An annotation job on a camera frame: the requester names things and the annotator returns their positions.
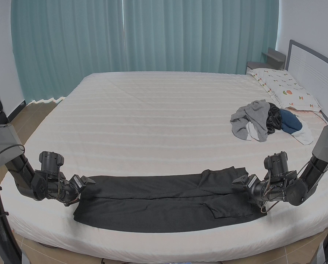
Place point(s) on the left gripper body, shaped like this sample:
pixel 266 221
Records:
pixel 74 188

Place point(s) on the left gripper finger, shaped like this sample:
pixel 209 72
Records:
pixel 88 181

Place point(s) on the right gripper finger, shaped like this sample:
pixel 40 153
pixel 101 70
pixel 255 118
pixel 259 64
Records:
pixel 241 179

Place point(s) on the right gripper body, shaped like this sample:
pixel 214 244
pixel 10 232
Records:
pixel 254 188

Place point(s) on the black T-shirt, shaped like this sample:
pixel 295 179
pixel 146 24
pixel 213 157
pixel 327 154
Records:
pixel 158 202

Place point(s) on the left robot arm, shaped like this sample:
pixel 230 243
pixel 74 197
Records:
pixel 29 183

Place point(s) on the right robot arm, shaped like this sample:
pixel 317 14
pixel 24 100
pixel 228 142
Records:
pixel 298 188

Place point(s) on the pile of clothes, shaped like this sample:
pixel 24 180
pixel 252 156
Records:
pixel 252 120

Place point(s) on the bed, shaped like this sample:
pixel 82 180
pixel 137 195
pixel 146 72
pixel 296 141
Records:
pixel 153 114

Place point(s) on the white printed pillow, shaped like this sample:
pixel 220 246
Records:
pixel 286 88

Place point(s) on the grey bedside table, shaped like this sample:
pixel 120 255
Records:
pixel 275 56

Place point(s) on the blue-green curtain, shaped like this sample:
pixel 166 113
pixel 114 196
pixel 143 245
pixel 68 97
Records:
pixel 202 23
pixel 70 37

